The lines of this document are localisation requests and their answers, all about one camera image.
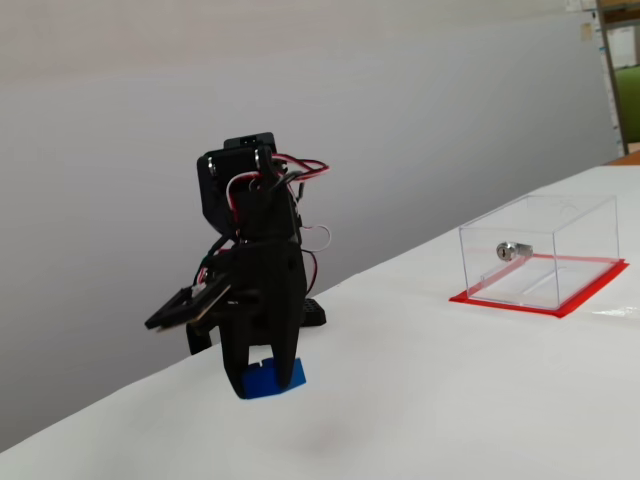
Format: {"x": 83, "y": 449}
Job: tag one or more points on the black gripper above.
{"x": 267, "y": 285}

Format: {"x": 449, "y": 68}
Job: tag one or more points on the blue lego brick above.
{"x": 265, "y": 382}

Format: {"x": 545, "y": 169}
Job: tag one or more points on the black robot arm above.
{"x": 220, "y": 195}

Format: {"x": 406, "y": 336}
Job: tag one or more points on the transparent plastic box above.
{"x": 575, "y": 235}

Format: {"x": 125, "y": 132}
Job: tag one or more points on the white storage box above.
{"x": 621, "y": 47}

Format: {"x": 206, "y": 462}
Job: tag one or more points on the black table clamp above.
{"x": 200, "y": 342}

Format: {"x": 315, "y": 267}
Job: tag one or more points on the silver cylinder lock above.
{"x": 505, "y": 251}

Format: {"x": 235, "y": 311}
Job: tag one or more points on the red tape square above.
{"x": 565, "y": 312}

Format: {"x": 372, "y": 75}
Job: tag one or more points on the brown wooden table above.
{"x": 625, "y": 160}

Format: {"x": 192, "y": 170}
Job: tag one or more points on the green panel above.
{"x": 629, "y": 105}

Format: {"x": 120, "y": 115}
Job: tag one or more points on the beige paper sticker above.
{"x": 586, "y": 32}

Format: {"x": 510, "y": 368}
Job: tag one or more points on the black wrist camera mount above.
{"x": 175, "y": 312}

